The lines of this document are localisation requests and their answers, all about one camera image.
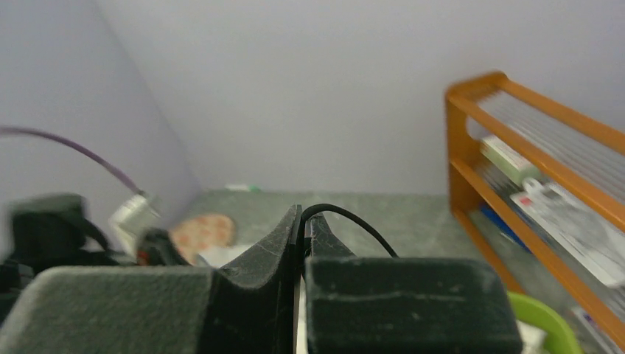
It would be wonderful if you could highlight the blue item on shelf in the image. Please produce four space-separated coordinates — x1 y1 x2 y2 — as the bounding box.
480 204 531 254

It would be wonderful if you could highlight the green and white marker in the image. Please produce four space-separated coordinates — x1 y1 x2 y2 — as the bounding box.
225 184 261 192

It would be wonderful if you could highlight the orange wooden shelf rack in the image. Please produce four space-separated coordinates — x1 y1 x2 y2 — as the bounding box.
444 71 624 353

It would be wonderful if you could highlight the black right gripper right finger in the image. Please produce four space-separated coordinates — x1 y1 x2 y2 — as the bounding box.
304 216 523 353

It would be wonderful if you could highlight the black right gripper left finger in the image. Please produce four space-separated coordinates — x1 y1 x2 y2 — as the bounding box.
1 205 302 353

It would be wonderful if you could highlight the white packaged item on shelf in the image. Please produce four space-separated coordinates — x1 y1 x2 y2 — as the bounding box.
510 178 624 288

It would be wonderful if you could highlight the colourful packet on lower shelf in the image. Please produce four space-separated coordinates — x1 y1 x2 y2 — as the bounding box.
570 306 624 354

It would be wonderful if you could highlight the green white box on shelf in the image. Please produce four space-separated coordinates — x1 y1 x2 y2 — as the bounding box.
481 135 542 186

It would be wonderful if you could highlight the orange red bra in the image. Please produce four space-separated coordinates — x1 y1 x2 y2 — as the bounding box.
297 204 399 258

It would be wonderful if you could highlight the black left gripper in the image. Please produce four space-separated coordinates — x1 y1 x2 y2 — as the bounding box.
1 193 189 319

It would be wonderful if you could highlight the blue-trim mesh laundry bag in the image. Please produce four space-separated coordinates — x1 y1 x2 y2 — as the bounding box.
195 244 251 268

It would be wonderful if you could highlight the green plastic basket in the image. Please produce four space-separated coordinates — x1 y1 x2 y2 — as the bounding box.
508 291 584 354

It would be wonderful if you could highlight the floral pink bra pad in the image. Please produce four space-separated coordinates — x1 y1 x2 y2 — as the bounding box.
169 213 236 266

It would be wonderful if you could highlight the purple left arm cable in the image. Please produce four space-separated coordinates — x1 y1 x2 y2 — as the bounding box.
0 125 145 196

